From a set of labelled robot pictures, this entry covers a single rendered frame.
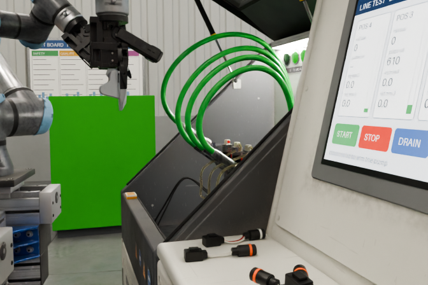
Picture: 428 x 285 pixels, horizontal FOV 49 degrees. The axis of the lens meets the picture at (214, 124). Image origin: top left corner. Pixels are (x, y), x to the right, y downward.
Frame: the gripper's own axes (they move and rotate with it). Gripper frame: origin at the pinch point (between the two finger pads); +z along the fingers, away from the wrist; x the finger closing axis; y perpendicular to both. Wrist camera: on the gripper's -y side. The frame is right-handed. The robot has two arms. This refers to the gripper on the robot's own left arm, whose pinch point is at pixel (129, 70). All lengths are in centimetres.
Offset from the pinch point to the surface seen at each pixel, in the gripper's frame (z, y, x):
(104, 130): -58, 14, -301
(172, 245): 41, 23, 40
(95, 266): 27, 91, -241
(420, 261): 61, 2, 75
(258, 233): 51, 10, 40
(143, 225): 34.3, 26.1, 14.6
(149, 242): 38, 27, 28
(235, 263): 50, 17, 51
